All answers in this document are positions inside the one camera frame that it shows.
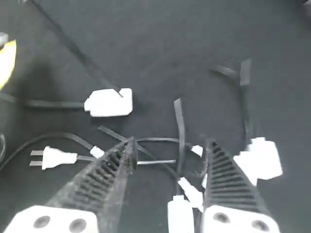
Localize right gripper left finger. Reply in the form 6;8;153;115
3;136;138;233

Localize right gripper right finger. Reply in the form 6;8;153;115
199;139;282;233

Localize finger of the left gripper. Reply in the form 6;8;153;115
0;39;17;90

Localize white two-prong plug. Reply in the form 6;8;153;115
191;145;204;157
167;195;195;233
177;177;204;213
29;146;79;171
89;146;105;159

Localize black cable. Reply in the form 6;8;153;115
208;58;255;146
30;0;124;98
76;155;177;166
136;137;194;148
173;98;186;173
0;93;86;109
0;132;95;172
98;125;148;155

